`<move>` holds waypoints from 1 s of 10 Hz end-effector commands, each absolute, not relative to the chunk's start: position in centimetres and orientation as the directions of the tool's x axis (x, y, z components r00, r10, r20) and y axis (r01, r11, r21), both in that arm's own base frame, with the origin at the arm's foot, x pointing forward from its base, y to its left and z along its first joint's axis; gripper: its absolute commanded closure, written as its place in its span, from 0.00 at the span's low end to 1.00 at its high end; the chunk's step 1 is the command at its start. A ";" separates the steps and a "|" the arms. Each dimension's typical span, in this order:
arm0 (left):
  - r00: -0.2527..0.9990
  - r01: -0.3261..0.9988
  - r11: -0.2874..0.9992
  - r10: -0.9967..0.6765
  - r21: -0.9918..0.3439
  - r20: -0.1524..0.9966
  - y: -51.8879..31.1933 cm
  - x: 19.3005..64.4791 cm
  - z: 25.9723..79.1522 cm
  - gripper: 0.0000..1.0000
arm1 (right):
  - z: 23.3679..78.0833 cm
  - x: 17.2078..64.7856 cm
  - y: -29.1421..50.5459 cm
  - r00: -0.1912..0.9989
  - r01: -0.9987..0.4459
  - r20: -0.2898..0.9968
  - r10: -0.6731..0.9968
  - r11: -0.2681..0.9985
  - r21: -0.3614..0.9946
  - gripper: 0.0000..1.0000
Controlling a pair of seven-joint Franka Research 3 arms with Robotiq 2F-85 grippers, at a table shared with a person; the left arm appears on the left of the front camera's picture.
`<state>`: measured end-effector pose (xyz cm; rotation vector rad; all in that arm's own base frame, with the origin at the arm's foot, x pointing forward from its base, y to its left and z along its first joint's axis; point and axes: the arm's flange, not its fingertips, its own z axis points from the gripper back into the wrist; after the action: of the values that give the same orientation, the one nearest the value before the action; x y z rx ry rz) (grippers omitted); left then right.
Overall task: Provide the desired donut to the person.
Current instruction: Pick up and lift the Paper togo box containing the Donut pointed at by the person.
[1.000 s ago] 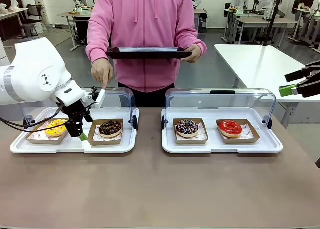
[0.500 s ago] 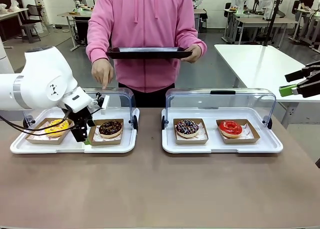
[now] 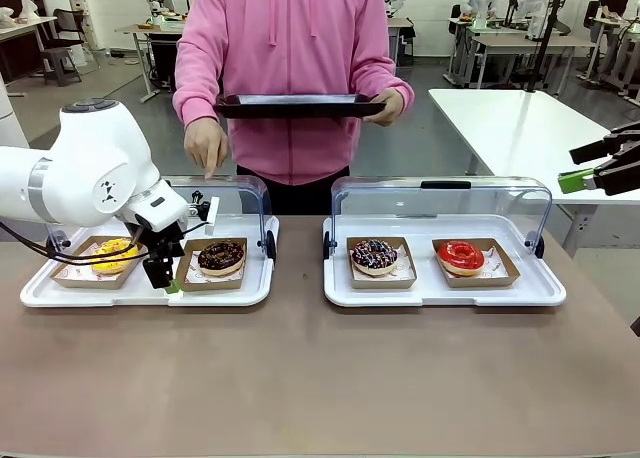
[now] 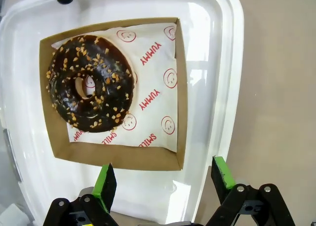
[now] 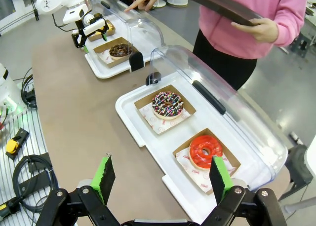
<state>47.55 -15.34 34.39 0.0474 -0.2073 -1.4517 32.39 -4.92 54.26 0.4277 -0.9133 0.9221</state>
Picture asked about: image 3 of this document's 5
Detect person's right forearm pink sleeve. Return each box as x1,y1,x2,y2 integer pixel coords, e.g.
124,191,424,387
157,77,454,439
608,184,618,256
172,47,227,130

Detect pink hoodie torso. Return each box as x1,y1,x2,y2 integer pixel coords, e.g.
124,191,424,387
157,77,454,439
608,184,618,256
172,0,416,187

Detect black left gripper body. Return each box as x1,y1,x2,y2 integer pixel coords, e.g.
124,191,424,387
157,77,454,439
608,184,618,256
130,222,186,262

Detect chocolate donut with coloured sprinkles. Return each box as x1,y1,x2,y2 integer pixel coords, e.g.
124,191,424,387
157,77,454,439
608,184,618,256
349,237,400,278

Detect black stand pole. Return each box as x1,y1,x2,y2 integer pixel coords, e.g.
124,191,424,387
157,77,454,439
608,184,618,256
524,0,572,94

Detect wooden background desk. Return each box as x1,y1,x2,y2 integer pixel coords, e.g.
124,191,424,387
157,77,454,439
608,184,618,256
0,15,59,100

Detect black background chair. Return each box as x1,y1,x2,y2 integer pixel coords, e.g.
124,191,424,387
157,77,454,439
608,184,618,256
38,8,84,88

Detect person's right hand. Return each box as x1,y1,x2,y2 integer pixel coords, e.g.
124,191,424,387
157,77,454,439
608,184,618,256
183,118,231,181

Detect red glazed donut in tray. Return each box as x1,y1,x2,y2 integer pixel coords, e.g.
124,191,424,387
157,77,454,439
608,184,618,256
431,236,522,290

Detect white printed paper liner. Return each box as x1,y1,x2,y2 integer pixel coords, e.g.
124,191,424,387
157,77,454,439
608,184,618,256
351,250,417,283
57,241,137,284
185,250,247,286
439,245,507,280

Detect white display tray base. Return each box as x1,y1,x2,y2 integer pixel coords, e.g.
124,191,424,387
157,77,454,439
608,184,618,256
322,213,568,309
19,213,281,309

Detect black trousers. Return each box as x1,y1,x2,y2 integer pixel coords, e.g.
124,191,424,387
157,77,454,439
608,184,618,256
235,164,351,217

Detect chocolate donut with nuts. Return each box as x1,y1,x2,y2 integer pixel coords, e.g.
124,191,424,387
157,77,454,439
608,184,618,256
196,239,248,278

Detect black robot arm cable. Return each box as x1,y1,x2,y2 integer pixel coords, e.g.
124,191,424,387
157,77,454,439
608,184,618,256
0,221,147,267

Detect chocolate sprinkled donut in tray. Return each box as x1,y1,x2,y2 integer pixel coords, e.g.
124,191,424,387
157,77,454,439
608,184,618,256
345,235,419,291

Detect long grey background desk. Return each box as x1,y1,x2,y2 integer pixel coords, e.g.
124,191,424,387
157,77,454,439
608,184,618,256
446,17,599,97

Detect black serving tray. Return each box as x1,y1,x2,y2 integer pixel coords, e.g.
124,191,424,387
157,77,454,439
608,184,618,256
213,93,388,121

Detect background person in black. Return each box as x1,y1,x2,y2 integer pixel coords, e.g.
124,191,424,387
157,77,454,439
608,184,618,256
586,0,634,78

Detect clear display lid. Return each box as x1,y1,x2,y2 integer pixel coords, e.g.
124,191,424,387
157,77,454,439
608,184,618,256
322,175,554,260
43,174,277,267

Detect white side table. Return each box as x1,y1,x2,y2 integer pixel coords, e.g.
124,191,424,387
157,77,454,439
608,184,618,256
427,87,640,260

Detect person's left hand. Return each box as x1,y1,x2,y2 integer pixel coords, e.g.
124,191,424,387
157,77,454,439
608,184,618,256
361,88,406,128

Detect white cabinet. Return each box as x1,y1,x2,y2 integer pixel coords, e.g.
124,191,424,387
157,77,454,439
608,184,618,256
0,69,30,150

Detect person's left forearm pink sleeve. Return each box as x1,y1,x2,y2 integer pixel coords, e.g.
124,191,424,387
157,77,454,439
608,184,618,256
357,47,416,110

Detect yellow sprinkled donut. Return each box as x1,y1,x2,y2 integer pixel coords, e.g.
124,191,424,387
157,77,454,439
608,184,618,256
90,237,140,276
50,235,150,291

